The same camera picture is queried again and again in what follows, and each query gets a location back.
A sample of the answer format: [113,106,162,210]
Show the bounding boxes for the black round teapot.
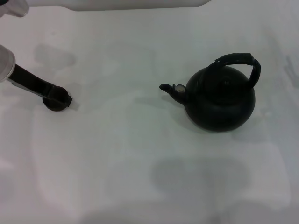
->
[159,52,262,133]

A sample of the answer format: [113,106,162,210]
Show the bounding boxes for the small black teacup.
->
[42,86,71,112]

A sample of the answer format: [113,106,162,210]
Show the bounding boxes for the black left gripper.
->
[7,63,73,108]

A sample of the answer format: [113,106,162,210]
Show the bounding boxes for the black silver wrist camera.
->
[0,0,30,18]

